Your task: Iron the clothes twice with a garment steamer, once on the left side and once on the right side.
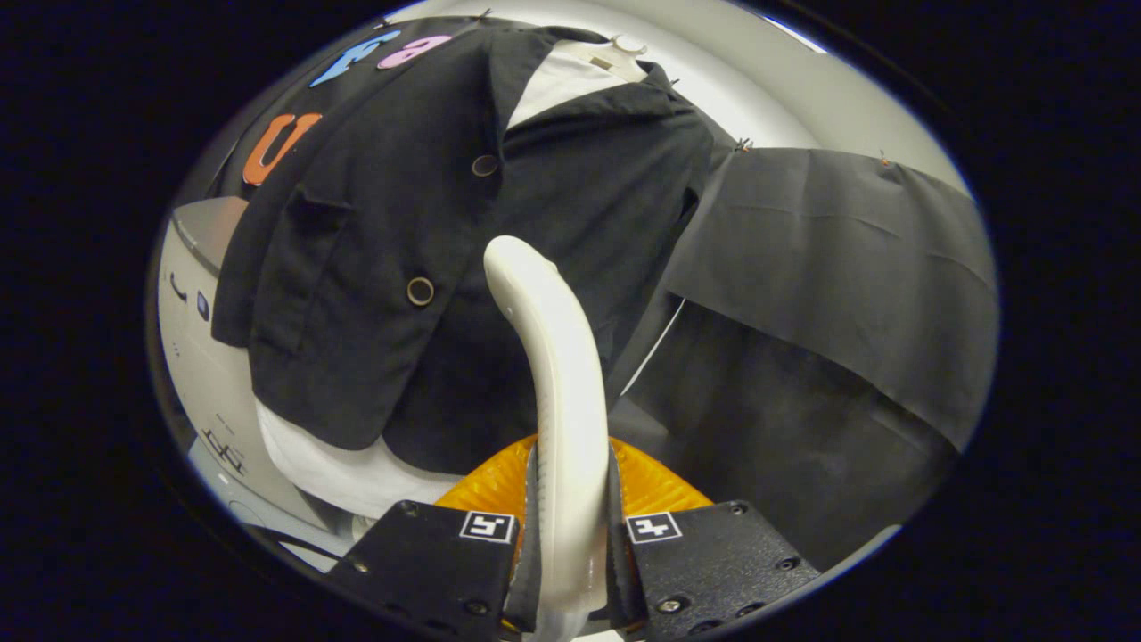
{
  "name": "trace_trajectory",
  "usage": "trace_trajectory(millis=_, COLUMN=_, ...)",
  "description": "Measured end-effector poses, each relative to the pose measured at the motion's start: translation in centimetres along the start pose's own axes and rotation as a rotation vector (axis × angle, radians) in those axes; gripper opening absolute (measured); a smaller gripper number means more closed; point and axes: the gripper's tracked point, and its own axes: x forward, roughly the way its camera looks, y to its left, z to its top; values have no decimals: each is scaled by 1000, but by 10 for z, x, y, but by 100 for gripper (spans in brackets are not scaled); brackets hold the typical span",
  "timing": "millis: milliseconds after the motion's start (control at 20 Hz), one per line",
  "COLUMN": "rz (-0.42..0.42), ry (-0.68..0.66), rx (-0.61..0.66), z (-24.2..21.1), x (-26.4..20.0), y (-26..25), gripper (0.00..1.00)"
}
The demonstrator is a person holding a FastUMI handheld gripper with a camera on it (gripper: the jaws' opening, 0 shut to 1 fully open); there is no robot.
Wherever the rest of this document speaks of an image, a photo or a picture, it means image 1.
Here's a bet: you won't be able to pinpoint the white mannequin torso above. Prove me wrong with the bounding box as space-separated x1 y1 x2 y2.
254 40 653 521

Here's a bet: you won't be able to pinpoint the grey white cabinet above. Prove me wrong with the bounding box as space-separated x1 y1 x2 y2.
158 196 357 538

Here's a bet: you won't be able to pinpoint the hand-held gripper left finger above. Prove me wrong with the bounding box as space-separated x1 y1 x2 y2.
325 435 543 642

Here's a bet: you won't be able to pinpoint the thin white cable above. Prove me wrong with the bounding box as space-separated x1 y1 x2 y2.
620 296 688 396

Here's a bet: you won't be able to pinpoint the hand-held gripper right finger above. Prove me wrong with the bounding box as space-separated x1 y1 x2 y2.
608 435 822 642

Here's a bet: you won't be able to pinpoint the beige plastic hanger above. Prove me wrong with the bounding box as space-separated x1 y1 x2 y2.
579 34 653 83

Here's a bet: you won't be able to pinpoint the white garment steamer handle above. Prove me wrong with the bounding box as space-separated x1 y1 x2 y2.
482 235 612 642

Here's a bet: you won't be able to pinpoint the black blazer jacket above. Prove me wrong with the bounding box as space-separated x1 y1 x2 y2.
211 25 717 477

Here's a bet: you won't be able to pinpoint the black backdrop cloth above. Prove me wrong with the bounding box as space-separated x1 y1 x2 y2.
192 12 1001 572

